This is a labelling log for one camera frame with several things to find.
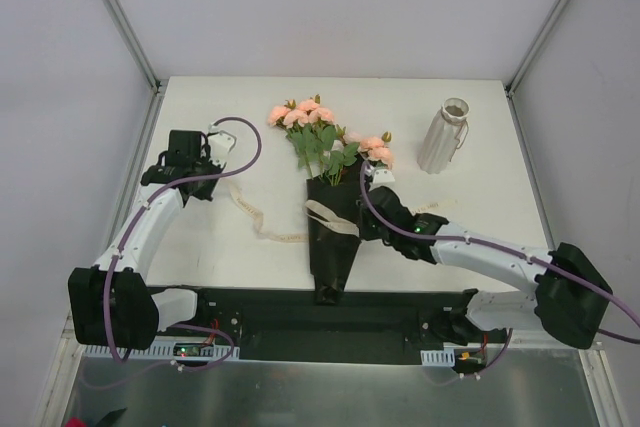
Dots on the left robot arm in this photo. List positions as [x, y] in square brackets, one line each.
[111, 304]

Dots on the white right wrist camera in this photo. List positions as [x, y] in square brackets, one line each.
[377, 176]

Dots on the aluminium frame post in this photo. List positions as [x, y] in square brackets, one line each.
[131, 40]
[552, 18]

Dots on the left aluminium frame post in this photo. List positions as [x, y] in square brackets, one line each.
[131, 40]

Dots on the white cable duct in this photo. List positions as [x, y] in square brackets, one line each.
[451, 357]
[196, 352]

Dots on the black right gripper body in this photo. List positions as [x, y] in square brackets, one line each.
[373, 202]

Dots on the pink rose bouquet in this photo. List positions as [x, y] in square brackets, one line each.
[325, 149]

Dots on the right aluminium frame post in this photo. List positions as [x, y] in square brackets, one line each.
[552, 18]

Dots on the white ribbed ceramic vase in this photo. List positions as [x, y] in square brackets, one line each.
[445, 136]

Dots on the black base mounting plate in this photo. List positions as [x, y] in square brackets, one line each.
[361, 328]

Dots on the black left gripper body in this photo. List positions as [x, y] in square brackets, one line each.
[201, 185]

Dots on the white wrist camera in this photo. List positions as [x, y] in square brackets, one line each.
[221, 143]
[377, 176]

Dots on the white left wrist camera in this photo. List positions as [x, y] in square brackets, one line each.
[221, 143]

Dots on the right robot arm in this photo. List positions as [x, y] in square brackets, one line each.
[558, 291]

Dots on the black wrapping paper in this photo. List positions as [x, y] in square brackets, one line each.
[332, 254]

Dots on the right white cable duct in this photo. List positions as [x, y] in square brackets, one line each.
[451, 357]

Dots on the left white cable duct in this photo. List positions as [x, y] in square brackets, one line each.
[196, 352]

